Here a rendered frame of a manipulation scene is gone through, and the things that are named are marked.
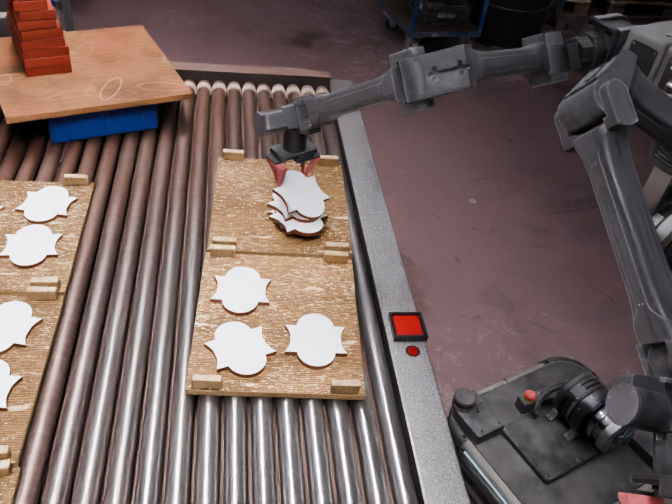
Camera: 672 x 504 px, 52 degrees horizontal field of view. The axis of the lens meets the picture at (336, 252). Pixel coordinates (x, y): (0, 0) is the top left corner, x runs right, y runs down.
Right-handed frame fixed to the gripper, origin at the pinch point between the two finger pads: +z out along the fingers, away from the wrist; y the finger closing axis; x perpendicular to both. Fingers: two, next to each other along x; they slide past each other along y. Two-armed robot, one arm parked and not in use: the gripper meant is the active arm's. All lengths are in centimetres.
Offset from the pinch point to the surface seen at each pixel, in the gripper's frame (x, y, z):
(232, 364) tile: -38, -40, 9
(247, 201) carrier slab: 8.5, -7.4, 9.6
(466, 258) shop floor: 30, 128, 103
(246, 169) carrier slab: 21.3, 0.3, 9.3
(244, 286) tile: -19.8, -25.9, 8.9
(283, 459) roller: -59, -42, 13
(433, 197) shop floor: 74, 149, 102
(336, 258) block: -23.0, -2.4, 8.4
